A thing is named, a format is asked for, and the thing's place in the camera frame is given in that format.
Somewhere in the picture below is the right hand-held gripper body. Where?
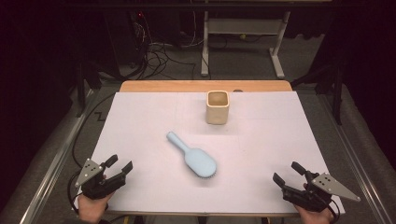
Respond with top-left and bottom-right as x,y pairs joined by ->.
281,172 -> 361,214

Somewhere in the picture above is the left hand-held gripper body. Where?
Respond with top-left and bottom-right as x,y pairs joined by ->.
74,158 -> 121,201

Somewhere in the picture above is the light blue hairbrush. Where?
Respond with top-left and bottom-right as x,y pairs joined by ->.
165,131 -> 218,179

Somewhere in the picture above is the person's right hand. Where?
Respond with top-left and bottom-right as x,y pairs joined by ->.
293,203 -> 336,224

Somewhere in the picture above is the person's left hand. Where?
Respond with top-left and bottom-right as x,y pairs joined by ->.
78,191 -> 115,224

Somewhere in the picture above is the white table mat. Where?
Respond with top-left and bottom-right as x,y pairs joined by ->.
72,91 -> 346,216

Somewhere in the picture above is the black metal stand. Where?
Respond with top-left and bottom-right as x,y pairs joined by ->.
75,60 -> 103,119
291,59 -> 344,126

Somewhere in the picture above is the beige square cup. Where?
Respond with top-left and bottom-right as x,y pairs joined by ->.
205,90 -> 231,126

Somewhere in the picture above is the wooden table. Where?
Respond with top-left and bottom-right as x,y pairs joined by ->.
106,79 -> 337,218

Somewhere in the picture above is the black equipment box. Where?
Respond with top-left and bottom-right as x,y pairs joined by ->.
104,10 -> 149,69

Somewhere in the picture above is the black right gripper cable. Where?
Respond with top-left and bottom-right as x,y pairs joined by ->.
329,199 -> 341,224

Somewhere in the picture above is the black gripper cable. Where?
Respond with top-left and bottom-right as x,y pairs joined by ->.
66,92 -> 117,216
329,199 -> 341,224

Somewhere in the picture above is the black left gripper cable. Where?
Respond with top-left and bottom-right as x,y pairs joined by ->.
66,92 -> 117,216

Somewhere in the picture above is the aluminium floor rail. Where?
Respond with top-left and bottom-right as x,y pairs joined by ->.
19,89 -> 95,224
317,92 -> 396,224

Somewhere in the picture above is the tangle of floor cables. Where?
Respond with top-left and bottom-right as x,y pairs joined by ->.
130,12 -> 198,80

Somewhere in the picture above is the white metal desk frame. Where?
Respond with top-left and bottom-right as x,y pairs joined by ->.
200,0 -> 292,79

